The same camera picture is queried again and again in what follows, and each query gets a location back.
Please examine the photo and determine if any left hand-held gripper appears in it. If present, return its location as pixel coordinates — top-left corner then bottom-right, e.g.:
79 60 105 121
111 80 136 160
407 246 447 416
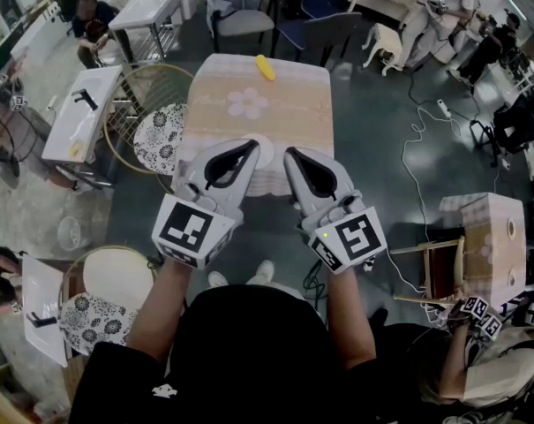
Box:
151 138 262 271

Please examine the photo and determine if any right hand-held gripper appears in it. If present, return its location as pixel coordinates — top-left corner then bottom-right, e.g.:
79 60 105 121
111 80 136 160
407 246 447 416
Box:
282 146 388 276

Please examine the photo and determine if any white round plate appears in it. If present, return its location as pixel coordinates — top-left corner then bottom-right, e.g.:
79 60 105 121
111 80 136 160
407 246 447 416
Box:
239 133 275 171

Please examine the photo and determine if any yellow soft object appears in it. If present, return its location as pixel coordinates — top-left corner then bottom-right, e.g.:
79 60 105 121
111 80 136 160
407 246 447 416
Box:
254 54 277 81

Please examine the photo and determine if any person's left forearm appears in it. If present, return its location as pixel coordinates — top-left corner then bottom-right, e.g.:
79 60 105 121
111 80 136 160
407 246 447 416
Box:
124 256 195 361

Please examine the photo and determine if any person's right forearm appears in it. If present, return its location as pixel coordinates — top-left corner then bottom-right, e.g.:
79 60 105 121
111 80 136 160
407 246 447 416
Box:
326 262 378 370

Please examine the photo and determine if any black white floral cushion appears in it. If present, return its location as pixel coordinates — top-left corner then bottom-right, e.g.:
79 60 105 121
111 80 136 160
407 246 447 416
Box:
132 102 189 176
59 292 138 356

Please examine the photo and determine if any beige flower tablecloth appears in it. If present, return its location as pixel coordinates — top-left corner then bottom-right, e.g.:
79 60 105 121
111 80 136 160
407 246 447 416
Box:
176 53 336 198

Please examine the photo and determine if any person's right white shoe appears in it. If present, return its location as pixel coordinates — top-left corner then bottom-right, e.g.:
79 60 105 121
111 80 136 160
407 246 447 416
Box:
252 260 275 284

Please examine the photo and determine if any white round cushion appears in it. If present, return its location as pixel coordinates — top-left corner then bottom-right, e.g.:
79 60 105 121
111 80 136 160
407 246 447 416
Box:
83 248 155 299

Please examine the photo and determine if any grey padded chair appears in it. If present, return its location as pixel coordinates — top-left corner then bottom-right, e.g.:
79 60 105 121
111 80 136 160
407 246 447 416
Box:
207 0 276 55

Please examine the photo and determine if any blue padded chair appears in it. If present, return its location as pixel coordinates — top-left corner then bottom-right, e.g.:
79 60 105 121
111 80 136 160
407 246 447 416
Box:
273 0 365 68

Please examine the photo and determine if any black faucet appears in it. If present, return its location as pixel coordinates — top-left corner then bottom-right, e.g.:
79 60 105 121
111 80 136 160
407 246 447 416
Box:
71 87 99 111
26 312 58 329

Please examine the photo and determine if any cream carved stool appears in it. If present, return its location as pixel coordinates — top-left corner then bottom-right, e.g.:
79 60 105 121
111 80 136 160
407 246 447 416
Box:
362 22 404 78

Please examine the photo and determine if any clear plastic bin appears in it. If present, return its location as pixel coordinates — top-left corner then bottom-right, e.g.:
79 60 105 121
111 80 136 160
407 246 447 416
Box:
56 216 94 252

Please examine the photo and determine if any white table with metal legs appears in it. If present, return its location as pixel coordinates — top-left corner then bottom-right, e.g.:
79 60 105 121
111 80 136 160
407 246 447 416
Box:
108 0 186 65

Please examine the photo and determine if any cloth-covered overturned table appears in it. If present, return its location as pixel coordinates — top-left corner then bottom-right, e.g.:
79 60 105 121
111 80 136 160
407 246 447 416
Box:
438 192 528 311

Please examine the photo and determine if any person's black shirt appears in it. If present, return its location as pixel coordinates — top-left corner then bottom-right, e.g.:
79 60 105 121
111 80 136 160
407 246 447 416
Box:
67 283 426 424

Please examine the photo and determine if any white floor cable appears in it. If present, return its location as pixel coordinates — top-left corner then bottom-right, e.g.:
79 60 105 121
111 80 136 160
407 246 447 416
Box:
387 106 464 291

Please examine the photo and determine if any black cable bundle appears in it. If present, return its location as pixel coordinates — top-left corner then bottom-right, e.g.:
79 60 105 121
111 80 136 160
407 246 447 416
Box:
304 261 325 302

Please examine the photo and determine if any light wooden chair frame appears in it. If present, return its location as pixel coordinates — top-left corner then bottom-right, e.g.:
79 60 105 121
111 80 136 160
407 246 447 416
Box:
389 235 466 307

